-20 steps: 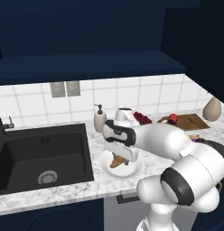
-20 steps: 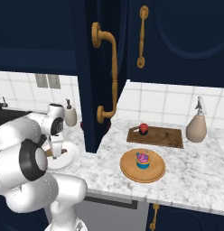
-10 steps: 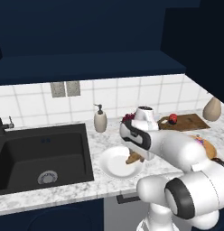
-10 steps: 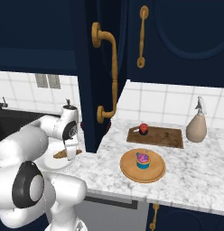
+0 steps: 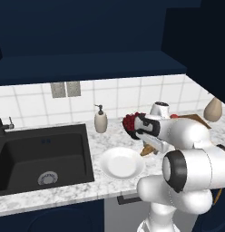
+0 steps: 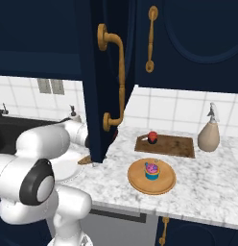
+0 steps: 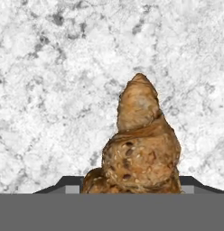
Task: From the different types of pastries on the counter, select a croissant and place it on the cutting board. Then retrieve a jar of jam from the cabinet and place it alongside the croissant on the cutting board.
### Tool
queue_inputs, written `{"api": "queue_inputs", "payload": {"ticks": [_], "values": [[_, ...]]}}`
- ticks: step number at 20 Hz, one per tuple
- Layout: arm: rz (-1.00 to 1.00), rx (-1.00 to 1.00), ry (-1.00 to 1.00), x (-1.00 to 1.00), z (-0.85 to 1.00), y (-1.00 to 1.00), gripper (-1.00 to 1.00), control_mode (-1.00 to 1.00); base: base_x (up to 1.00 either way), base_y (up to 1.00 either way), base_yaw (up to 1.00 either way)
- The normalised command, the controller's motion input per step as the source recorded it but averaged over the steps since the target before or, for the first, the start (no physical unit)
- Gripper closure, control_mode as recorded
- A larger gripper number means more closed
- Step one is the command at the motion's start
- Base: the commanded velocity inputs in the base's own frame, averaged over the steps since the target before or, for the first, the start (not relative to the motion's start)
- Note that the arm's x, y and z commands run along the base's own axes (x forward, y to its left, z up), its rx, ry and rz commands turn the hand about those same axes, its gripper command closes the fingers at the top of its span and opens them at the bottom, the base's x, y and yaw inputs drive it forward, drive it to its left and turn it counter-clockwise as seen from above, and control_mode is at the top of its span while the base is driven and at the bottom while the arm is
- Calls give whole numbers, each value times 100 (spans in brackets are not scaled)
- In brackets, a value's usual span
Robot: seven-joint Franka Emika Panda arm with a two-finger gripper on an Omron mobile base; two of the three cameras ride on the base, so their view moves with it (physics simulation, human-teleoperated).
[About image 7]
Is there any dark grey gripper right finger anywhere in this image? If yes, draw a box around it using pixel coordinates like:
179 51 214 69
178 175 224 195

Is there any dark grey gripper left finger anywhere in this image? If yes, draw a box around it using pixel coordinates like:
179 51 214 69
33 175 85 195

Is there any brown seeded croissant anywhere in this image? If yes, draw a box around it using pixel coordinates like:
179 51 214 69
80 72 183 195

